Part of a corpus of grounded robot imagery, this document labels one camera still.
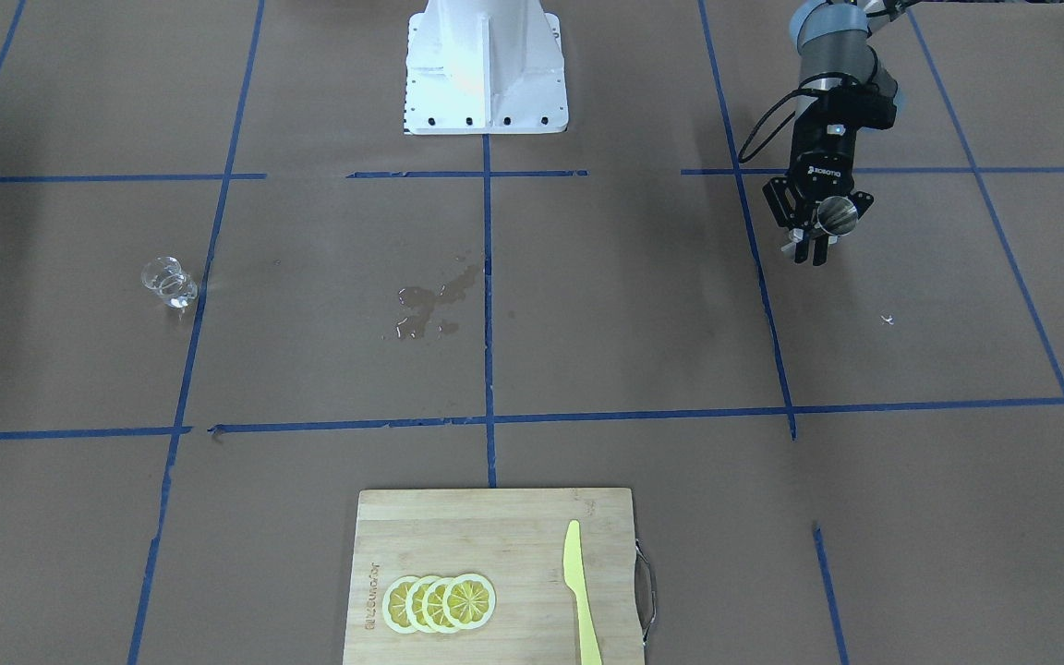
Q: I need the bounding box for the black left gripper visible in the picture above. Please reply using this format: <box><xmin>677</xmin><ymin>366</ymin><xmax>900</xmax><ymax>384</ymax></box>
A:
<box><xmin>763</xmin><ymin>115</ymin><xmax>875</xmax><ymax>267</ymax></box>

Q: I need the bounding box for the steel jigger measuring cup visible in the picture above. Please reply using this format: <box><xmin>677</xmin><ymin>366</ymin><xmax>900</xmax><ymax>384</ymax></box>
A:
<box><xmin>815</xmin><ymin>195</ymin><xmax>861</xmax><ymax>238</ymax></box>

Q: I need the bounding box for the clear glass cup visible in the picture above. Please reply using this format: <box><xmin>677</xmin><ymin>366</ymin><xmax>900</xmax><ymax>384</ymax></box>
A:
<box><xmin>140</xmin><ymin>256</ymin><xmax>199</xmax><ymax>310</ymax></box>

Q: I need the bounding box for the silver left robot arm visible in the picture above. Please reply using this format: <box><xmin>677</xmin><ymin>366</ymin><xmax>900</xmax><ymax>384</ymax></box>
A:
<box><xmin>763</xmin><ymin>1</ymin><xmax>911</xmax><ymax>266</ymax></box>

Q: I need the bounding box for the yellow plastic knife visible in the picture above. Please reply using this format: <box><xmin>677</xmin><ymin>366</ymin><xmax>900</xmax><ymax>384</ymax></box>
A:
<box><xmin>562</xmin><ymin>519</ymin><xmax>603</xmax><ymax>664</ymax></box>

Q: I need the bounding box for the bamboo cutting board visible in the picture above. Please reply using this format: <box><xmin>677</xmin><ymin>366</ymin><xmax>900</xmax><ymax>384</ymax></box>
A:
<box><xmin>342</xmin><ymin>488</ymin><xmax>646</xmax><ymax>664</ymax></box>

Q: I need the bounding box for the lemon slice nearest knife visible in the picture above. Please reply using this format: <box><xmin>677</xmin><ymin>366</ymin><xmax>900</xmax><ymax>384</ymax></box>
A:
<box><xmin>442</xmin><ymin>573</ymin><xmax>497</xmax><ymax>630</ymax></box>

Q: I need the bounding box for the lemon slice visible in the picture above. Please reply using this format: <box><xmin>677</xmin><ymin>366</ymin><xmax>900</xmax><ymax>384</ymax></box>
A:
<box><xmin>403</xmin><ymin>575</ymin><xmax>438</xmax><ymax>633</ymax></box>
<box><xmin>383</xmin><ymin>575</ymin><xmax>418</xmax><ymax>635</ymax></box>
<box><xmin>421</xmin><ymin>577</ymin><xmax>459</xmax><ymax>635</ymax></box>

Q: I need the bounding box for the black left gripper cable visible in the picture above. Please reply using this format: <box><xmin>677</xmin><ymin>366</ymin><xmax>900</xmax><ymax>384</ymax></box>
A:
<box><xmin>738</xmin><ymin>85</ymin><xmax>819</xmax><ymax>165</ymax></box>

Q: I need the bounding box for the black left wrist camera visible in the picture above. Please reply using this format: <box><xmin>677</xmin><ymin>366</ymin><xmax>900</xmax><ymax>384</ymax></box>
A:
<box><xmin>799</xmin><ymin>84</ymin><xmax>898</xmax><ymax>130</ymax></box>

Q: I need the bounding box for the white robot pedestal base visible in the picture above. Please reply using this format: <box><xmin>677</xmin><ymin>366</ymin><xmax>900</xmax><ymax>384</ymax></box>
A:
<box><xmin>403</xmin><ymin>1</ymin><xmax>570</xmax><ymax>136</ymax></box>

